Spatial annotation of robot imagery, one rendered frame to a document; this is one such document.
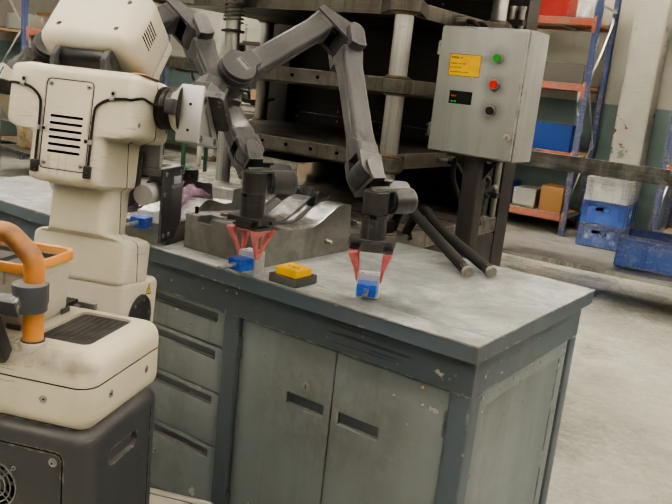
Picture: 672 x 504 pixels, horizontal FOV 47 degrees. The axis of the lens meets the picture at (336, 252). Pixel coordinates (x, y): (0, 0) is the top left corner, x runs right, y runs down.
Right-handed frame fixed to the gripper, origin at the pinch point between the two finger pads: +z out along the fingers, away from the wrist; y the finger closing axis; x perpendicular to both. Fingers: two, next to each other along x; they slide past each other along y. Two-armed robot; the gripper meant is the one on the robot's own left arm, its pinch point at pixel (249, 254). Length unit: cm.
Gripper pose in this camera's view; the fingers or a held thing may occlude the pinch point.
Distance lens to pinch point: 182.7
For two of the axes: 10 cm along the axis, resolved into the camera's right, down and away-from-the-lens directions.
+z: -1.0, 9.7, 2.2
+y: -8.1, -2.0, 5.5
